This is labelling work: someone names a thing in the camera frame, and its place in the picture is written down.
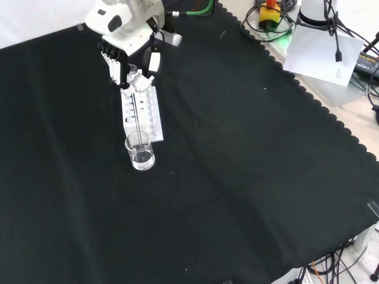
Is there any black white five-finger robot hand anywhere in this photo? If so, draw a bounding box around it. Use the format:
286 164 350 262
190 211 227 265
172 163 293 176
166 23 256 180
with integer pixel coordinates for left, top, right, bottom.
97 22 162 96

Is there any clear glass rod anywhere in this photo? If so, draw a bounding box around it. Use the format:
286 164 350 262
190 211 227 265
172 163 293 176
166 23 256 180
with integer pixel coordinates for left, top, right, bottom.
130 90 143 150

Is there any white test tube rack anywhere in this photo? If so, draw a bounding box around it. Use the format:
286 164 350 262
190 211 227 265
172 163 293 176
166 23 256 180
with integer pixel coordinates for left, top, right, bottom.
120 84 165 142

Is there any grey oblong box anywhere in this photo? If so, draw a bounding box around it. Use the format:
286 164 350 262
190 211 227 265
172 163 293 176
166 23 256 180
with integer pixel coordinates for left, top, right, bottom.
159 29 183 47

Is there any clear glass beaker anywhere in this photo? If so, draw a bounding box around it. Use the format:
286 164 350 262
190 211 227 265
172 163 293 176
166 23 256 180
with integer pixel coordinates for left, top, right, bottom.
124 131 156 172

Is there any yellow stop button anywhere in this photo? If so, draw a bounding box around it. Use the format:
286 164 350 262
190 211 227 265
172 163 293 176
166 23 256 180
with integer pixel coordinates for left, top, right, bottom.
259 0 281 31

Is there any black bench cloth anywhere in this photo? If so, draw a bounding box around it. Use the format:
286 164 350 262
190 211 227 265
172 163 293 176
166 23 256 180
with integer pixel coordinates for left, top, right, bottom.
0 0 379 284

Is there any white cylinder with black band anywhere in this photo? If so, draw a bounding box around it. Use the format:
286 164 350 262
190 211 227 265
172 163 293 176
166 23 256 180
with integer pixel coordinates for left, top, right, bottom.
297 0 338 29

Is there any white paper sheet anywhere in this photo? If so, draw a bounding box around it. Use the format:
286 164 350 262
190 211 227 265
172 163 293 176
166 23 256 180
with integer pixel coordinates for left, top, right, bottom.
282 25 365 87

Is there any pale grey board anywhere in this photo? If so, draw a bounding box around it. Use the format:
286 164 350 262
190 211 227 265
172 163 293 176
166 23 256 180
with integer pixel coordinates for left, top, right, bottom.
291 70 375 109

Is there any black power adapter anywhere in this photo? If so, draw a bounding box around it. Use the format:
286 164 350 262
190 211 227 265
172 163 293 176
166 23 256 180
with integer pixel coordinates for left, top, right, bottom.
354 51 379 78

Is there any green cable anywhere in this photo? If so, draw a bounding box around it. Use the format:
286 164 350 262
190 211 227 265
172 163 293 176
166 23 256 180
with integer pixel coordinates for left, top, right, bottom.
164 0 214 17

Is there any black looped cable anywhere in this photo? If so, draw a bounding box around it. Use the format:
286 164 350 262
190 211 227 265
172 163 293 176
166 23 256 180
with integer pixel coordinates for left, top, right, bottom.
240 2 297 41

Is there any black cable with plug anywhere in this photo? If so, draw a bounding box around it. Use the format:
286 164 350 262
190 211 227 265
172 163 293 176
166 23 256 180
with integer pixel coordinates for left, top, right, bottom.
324 0 345 63

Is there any orange cable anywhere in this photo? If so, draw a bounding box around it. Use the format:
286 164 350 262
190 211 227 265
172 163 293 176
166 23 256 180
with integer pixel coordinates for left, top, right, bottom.
310 262 328 276

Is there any black floor cable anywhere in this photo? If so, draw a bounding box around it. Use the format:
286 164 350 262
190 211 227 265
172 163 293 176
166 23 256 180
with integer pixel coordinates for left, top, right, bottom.
304 241 358 284

